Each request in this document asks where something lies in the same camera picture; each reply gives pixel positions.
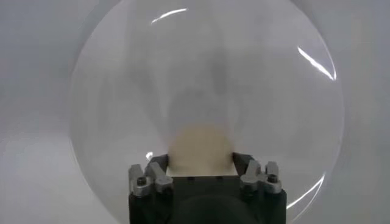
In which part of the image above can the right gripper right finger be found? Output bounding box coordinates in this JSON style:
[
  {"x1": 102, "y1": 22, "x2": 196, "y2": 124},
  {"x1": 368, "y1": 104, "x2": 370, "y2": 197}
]
[{"x1": 232, "y1": 152, "x2": 283, "y2": 196}]

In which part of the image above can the round white plate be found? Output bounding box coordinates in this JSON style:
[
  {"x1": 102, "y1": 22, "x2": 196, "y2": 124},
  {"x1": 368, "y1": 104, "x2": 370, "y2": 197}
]
[{"x1": 69, "y1": 0, "x2": 346, "y2": 224}]

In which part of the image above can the white steamed baozi bun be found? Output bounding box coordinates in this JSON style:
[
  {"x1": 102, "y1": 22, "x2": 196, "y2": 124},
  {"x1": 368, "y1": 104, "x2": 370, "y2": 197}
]
[{"x1": 167, "y1": 124, "x2": 237, "y2": 177}]

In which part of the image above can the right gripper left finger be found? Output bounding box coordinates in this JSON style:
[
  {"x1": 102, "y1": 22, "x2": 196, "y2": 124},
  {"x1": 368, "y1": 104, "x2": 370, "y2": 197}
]
[{"x1": 128, "y1": 153, "x2": 175, "y2": 199}]

